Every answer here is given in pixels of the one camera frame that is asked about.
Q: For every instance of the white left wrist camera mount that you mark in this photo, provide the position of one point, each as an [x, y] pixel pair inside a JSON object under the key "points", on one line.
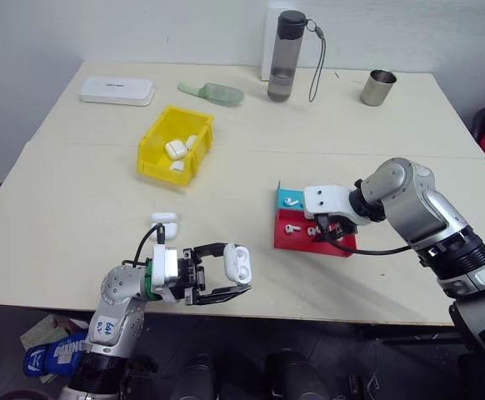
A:
{"points": [[163, 266]]}

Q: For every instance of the yellow plastic bin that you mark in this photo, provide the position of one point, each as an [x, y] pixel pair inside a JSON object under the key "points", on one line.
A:
{"points": [[159, 164]]}

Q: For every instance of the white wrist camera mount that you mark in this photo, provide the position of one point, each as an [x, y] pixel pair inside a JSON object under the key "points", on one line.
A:
{"points": [[326, 198], [163, 266]]}

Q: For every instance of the large white earbud case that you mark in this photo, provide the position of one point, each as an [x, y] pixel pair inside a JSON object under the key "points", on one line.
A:
{"points": [[175, 149]]}

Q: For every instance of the paper booklet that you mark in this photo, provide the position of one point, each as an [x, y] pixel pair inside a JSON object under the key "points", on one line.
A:
{"points": [[38, 333]]}

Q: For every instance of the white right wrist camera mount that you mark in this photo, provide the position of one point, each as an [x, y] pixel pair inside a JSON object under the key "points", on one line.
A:
{"points": [[326, 198]]}

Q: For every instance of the blue earbud tray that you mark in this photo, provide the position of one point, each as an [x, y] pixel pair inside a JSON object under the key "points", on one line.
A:
{"points": [[282, 195]]}

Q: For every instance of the small white earbud case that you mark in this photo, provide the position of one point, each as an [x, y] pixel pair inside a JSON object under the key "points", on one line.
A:
{"points": [[176, 166]]}

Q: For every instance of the blue boxing glove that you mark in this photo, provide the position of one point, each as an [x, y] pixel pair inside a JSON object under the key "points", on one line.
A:
{"points": [[55, 354]]}

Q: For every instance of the dark rounded shape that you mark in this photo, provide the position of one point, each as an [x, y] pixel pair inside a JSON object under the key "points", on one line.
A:
{"points": [[294, 377]]}

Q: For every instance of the metal cup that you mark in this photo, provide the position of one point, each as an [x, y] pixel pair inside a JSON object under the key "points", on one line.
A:
{"points": [[376, 89]]}

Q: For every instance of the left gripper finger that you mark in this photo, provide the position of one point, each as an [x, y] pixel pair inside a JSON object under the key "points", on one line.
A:
{"points": [[221, 293], [209, 248]]}

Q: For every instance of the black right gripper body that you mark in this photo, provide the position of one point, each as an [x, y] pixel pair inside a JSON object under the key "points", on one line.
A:
{"points": [[342, 227]]}

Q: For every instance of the translucent green plastic scoop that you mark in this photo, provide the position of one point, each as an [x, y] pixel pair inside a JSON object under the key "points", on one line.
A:
{"points": [[221, 95]]}

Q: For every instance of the white earbud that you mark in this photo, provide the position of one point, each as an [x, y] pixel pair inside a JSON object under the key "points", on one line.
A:
{"points": [[291, 202], [291, 229], [311, 231]]}

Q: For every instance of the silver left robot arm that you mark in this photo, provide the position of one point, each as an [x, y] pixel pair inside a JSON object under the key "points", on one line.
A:
{"points": [[115, 308]]}

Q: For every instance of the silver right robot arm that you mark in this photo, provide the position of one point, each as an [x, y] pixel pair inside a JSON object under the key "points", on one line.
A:
{"points": [[430, 216]]}

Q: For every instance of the flat white rectangular box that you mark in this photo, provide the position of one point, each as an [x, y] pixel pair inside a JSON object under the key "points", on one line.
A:
{"points": [[117, 90]]}

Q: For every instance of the grey translucent water bottle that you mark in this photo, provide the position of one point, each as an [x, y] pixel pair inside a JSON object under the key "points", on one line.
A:
{"points": [[286, 58]]}

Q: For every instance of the closed white earbud case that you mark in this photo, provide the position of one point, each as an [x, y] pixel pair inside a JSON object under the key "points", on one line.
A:
{"points": [[164, 225]]}

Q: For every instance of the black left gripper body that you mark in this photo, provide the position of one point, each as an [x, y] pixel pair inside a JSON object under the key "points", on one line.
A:
{"points": [[189, 277]]}

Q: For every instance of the slim white earbud case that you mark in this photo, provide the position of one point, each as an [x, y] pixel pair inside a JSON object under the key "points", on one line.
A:
{"points": [[191, 142]]}

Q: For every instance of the red earbud tray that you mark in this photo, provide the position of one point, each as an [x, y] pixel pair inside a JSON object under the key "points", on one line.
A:
{"points": [[296, 243]]}

